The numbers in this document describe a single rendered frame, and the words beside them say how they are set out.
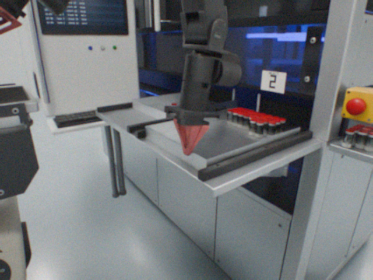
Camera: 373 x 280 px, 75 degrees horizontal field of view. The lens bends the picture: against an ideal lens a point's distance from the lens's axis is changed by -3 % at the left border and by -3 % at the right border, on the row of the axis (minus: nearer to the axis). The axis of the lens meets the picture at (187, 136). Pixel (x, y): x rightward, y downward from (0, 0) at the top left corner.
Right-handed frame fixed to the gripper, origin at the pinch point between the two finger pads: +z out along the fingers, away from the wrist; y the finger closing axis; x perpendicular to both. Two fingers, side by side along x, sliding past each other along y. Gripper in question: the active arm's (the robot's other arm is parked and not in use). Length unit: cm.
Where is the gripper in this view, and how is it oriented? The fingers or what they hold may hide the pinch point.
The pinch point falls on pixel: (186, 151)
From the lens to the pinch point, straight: 53.6
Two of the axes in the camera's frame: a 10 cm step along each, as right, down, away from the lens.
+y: 7.9, -0.5, 6.1
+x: -5.9, -2.7, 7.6
